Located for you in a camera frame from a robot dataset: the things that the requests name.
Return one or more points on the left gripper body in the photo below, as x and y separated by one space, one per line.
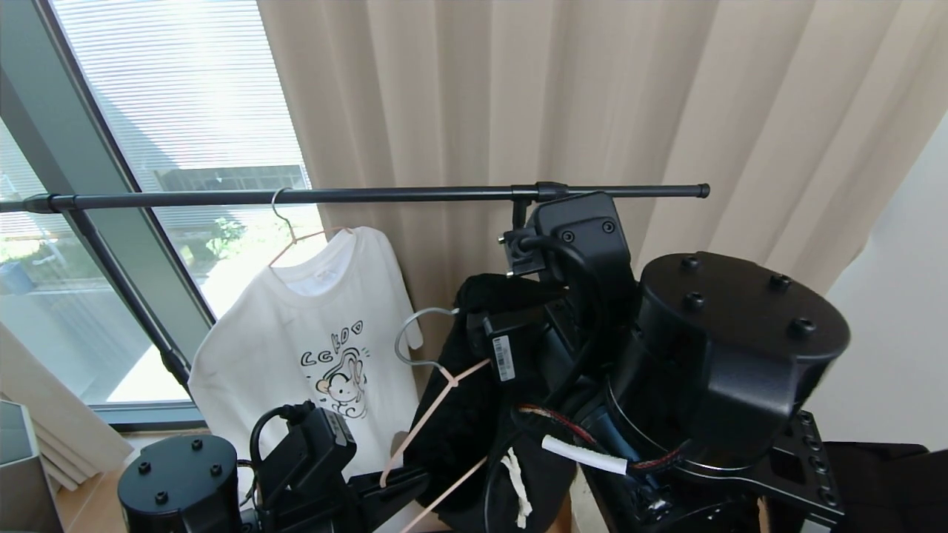
333 522

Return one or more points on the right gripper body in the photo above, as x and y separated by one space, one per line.
618 437

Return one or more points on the black shorts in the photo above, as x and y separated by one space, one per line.
474 422

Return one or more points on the pink clothes hanger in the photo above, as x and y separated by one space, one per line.
449 379
295 239

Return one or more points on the white printed T-shirt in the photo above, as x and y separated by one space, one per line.
296 318

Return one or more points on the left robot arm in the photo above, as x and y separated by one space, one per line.
178 488

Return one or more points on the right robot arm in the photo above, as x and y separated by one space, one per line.
740 355

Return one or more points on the black clothes rack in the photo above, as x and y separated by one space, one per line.
370 195

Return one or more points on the beige curtain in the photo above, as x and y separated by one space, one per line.
518 89
59 414

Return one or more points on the grey box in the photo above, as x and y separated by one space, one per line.
22 481

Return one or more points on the window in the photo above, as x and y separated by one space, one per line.
185 89

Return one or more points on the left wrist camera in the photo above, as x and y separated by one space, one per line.
311 451

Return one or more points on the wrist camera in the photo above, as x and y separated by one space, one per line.
311 451
585 222

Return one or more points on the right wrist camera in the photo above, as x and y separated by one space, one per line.
585 222

